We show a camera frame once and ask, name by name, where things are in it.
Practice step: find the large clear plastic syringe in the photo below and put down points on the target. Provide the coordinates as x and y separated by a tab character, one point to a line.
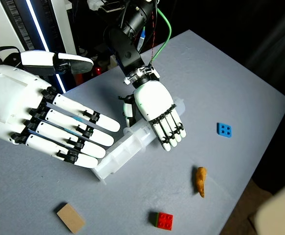
122	156

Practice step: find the blue block with holes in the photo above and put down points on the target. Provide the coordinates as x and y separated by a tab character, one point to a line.
224	130

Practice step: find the brown toy chicken piece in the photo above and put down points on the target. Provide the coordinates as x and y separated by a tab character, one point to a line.
201	180

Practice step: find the grey table cloth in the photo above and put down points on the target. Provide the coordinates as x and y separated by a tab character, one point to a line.
230	85

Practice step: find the red and green toy brick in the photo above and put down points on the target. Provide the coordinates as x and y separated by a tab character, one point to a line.
165	220

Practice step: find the smartphone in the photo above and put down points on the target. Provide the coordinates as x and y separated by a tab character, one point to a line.
111	6

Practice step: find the tan wooden block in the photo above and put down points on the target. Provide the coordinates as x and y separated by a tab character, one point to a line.
71	218

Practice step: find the cardboard box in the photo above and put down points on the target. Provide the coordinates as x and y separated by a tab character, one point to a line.
279	210

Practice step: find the white column with blue light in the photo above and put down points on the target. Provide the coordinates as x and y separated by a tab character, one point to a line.
0	24

